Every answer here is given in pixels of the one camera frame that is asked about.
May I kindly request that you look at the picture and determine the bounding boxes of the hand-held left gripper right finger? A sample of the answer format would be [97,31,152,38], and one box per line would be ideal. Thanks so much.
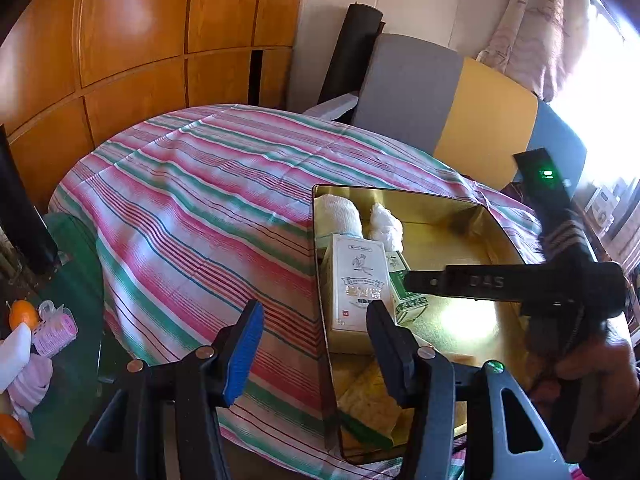
[366,302,571,480]

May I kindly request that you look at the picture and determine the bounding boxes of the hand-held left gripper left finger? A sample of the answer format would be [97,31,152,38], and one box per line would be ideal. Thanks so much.
[75,300,265,480]

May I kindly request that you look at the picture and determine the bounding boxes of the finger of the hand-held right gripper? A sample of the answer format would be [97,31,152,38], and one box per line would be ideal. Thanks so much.
[402,264,531,306]

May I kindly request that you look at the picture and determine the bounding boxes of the gold tin box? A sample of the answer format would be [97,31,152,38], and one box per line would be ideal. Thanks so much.
[311,184,631,466]

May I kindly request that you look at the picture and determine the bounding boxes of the yellow white snack packet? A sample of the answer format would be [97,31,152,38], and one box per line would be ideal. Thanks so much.
[335,360,416,448]

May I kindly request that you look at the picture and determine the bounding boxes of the green and white small box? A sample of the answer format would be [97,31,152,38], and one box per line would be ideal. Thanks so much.
[385,250,431,326]

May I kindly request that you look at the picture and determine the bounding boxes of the white cardboard box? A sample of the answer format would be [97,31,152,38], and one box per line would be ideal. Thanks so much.
[320,234,396,346]

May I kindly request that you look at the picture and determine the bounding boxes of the white towel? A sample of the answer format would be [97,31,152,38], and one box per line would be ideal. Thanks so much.
[369,202,404,253]
[314,192,363,238]

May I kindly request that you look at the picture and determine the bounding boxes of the person's right hand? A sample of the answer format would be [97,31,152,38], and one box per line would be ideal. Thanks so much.
[550,327,640,431]

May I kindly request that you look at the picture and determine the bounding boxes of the striped table cloth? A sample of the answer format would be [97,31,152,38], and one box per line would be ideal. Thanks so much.
[47,104,546,480]

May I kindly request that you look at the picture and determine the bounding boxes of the window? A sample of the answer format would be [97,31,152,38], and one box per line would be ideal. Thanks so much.
[550,5,640,191]

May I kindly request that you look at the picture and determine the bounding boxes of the green mat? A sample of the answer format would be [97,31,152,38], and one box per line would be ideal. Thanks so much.
[0,212,121,480]

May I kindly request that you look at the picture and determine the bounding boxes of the pink ribbed plastic container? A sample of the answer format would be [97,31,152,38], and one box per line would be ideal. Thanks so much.
[32,300,78,358]

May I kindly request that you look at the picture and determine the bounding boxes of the grey yellow blue chair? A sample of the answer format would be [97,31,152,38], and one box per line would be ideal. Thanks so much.
[305,34,588,191]

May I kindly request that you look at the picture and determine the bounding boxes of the pink striped cloth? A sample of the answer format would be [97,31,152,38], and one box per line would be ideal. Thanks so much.
[7,355,53,413]

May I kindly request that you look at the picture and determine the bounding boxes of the orange fruit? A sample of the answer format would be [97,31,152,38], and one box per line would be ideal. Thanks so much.
[9,300,40,332]
[0,412,28,453]

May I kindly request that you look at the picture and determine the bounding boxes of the black rolled mat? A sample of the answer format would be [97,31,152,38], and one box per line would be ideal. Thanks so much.
[317,2,386,106]

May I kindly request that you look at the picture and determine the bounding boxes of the pink patterned curtain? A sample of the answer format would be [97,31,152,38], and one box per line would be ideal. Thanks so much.
[475,0,601,103]

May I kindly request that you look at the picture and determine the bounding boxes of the black upright panel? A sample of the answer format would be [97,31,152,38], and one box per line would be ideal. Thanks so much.
[0,124,58,277]

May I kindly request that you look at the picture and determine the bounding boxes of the wooden wardrobe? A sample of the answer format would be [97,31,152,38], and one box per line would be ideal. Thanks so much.
[0,0,308,211]

